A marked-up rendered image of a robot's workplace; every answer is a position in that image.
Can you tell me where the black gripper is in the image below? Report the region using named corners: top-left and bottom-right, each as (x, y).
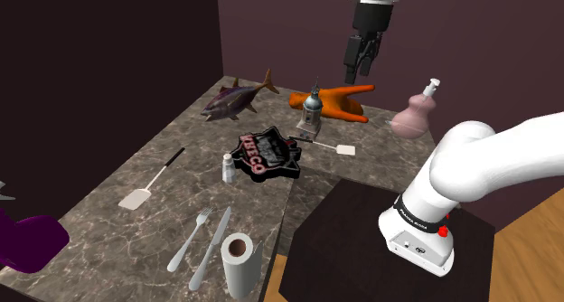
top-left (343, 0), bottom-right (394, 86)

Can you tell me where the orange plucked chicken figure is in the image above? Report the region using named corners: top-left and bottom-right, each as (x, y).
top-left (288, 84), bottom-right (377, 125)

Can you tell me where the grey tower figure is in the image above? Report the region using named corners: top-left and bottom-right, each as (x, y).
top-left (296, 78), bottom-right (324, 142)

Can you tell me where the pink soap dispenser bottle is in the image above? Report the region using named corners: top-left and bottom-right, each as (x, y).
top-left (386, 78), bottom-right (442, 140)

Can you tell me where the small white spatula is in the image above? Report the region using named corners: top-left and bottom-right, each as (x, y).
top-left (288, 135), bottom-right (357, 156)

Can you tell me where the black sign with red lettering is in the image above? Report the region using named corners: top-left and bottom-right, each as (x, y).
top-left (230, 125), bottom-right (303, 184)

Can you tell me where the purple fish figure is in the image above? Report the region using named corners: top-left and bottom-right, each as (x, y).
top-left (200, 68), bottom-right (280, 123)

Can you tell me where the white salt shaker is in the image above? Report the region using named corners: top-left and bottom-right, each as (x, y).
top-left (221, 153), bottom-right (237, 184)

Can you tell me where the dark robot stand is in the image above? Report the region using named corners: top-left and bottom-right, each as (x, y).
top-left (278, 178), bottom-right (497, 302)

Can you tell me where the white paper towel roll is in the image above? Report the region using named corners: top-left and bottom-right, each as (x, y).
top-left (220, 232), bottom-right (264, 300)

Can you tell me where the silver knife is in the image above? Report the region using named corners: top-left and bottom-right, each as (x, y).
top-left (188, 205), bottom-right (232, 292)

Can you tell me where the silver fork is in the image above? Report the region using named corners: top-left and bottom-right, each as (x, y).
top-left (166, 206), bottom-right (214, 274)

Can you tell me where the purple rounded object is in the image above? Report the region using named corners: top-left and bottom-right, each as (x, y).
top-left (0, 207), bottom-right (71, 275)

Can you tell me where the large white spatula black handle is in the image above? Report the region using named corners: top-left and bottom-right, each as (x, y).
top-left (117, 146), bottom-right (186, 212)

